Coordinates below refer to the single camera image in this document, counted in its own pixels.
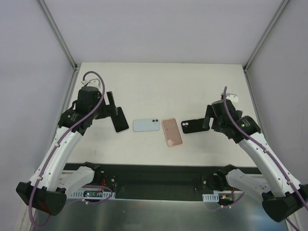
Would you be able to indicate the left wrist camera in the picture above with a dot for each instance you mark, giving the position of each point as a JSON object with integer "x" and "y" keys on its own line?
{"x": 92, "y": 83}

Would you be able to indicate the pink phone case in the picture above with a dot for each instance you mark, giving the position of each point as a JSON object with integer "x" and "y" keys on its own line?
{"x": 171, "y": 132}

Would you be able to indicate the right white cable duct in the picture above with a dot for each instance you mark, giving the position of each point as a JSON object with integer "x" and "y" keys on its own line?
{"x": 211, "y": 198}

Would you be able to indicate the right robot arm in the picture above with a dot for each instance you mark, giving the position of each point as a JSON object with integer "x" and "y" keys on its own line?
{"x": 281, "y": 194}

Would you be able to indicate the light blue phone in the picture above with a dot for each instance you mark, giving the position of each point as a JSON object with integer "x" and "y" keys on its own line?
{"x": 146, "y": 125}

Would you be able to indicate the black phone case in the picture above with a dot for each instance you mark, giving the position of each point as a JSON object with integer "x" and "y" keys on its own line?
{"x": 193, "y": 126}

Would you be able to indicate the white cable duct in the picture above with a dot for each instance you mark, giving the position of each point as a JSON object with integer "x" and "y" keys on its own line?
{"x": 211, "y": 198}
{"x": 92, "y": 195}

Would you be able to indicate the left white cable duct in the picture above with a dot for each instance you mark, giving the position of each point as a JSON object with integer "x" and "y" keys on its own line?
{"x": 92, "y": 195}

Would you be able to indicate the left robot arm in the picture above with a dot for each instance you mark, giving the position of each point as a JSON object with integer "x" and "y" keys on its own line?
{"x": 46, "y": 191}

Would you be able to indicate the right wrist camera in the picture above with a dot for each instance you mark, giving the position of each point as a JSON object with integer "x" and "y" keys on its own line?
{"x": 232, "y": 97}

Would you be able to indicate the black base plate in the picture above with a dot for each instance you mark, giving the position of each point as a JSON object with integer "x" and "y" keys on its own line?
{"x": 166, "y": 183}

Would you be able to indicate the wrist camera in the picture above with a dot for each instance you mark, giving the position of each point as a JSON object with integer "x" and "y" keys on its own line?
{"x": 232, "y": 97}
{"x": 92, "y": 83}

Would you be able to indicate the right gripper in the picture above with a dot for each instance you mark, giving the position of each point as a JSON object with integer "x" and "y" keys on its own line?
{"x": 208, "y": 116}

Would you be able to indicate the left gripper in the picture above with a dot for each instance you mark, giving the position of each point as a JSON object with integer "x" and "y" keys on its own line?
{"x": 110, "y": 104}

